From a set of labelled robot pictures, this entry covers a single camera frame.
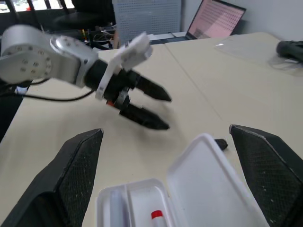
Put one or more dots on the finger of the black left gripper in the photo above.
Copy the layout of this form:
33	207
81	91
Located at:
155	89
144	118

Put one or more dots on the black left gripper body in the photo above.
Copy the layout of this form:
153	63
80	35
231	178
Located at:
118	84

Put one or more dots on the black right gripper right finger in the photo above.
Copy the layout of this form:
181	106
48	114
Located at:
272	175

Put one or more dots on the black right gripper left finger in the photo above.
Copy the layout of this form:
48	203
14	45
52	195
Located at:
71	179

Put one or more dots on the white plastic pencil case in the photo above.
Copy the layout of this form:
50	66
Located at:
203	179

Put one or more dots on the red marker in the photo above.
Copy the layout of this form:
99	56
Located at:
158	218

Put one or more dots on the small black cap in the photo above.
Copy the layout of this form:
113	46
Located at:
221	143

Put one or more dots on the grey perforated panel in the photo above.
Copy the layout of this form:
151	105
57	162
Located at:
146	19

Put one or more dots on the black office chair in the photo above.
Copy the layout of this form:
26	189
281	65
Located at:
82	16

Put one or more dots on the open laptop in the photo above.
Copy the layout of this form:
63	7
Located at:
217	21

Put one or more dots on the clear plastic bag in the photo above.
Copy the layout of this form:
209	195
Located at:
284	65

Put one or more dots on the black rounded device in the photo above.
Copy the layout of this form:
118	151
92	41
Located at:
291	49

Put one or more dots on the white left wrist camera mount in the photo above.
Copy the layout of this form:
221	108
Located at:
132	52

